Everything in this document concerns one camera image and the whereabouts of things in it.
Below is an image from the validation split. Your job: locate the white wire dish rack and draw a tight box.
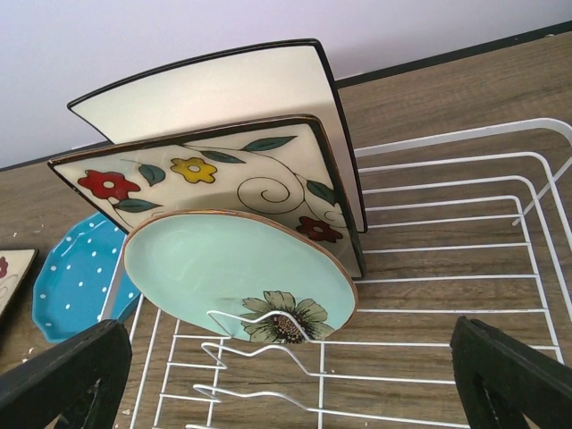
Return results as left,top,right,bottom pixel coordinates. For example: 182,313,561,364
115,118,571,428

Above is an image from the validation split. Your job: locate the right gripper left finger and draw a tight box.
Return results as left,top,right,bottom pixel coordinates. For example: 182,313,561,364
1,319,132,428

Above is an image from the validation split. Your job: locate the floral square plate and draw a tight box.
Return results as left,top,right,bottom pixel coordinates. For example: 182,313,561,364
0,248,38,330
48,115,366,279

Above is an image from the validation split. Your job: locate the mint green flower plate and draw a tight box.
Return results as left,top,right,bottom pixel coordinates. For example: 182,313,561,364
122,210,358,344

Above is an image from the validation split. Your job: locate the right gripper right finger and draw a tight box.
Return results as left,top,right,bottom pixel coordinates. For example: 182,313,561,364
450,316,571,428

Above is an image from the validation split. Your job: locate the plain cream square plate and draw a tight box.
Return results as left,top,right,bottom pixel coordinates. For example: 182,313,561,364
67,38,367,233

